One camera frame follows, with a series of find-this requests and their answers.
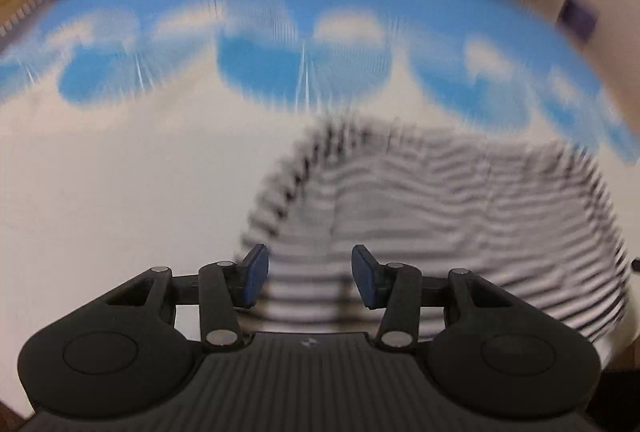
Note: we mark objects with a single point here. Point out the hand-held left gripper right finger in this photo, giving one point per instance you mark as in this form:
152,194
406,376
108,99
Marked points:
362,277

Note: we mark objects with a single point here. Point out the black white striped shirt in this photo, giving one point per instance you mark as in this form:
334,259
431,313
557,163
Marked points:
450,222

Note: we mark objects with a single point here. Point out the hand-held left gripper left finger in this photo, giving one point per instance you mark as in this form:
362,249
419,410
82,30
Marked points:
257,273

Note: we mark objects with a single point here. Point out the purple object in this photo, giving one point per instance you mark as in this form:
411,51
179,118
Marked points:
577,17

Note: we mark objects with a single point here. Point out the blue white patterned blanket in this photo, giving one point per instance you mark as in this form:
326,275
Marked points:
125,162

